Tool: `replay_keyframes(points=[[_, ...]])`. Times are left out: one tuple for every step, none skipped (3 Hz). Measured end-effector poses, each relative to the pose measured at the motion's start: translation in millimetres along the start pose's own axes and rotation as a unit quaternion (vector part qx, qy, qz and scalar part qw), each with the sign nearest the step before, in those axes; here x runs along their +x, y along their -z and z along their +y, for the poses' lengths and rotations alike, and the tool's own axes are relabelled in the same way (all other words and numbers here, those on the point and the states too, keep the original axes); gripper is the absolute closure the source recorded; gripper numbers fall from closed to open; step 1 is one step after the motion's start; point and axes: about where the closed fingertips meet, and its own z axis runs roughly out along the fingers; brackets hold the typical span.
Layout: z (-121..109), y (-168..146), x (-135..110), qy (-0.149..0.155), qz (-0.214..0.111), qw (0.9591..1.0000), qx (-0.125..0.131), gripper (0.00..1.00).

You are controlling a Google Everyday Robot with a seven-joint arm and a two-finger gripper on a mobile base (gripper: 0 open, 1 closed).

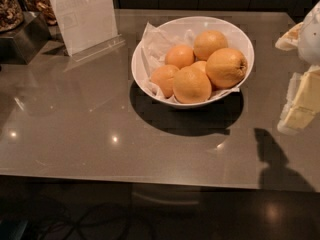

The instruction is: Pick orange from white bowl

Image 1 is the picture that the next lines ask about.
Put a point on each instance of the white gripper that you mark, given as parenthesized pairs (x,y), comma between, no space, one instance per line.
(310,37)

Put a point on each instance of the large orange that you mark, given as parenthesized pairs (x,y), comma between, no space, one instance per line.
(191,85)
(226,67)

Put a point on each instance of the white paper bowl liner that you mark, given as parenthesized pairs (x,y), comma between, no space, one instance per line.
(190,67)

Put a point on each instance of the orange at back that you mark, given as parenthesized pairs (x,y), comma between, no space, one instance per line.
(208,42)

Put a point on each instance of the small orange centre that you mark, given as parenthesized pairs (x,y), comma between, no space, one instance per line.
(200,65)

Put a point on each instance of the large orange front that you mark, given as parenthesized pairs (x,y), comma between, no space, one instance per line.
(191,85)

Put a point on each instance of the orange middle left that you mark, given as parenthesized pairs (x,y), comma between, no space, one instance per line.
(180,56)

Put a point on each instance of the orange front left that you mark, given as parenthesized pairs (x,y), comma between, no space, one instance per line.
(163,78)

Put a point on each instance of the clear acrylic sign holder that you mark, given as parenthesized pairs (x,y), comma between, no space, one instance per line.
(87,27)

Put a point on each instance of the dish of walnuts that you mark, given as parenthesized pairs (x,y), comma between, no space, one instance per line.
(45,7)

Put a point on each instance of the dark metal stand box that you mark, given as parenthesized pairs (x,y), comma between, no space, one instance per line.
(22,44)

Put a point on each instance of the glass jar of nuts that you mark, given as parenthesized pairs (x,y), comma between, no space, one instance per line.
(11,15)

